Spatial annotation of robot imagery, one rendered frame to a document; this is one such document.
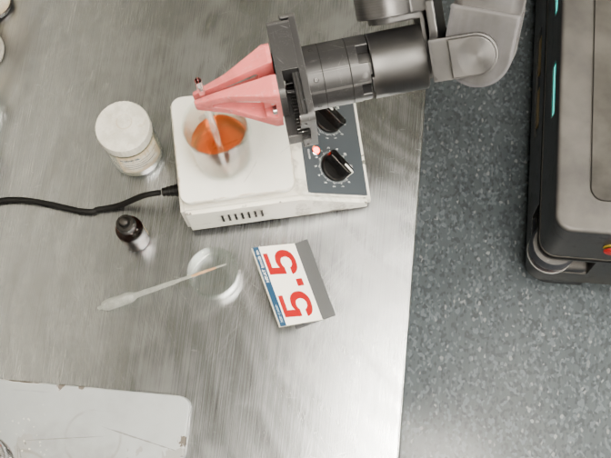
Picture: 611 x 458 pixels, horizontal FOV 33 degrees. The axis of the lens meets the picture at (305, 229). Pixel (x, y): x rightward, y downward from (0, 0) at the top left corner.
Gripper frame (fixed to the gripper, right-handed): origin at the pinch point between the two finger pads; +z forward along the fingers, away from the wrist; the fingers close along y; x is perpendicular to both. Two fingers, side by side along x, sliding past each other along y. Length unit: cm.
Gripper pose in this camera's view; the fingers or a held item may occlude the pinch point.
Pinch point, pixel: (203, 99)
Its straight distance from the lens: 92.2
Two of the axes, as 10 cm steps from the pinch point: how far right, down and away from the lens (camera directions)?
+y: 1.9, 9.4, -2.9
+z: -9.8, 2.0, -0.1
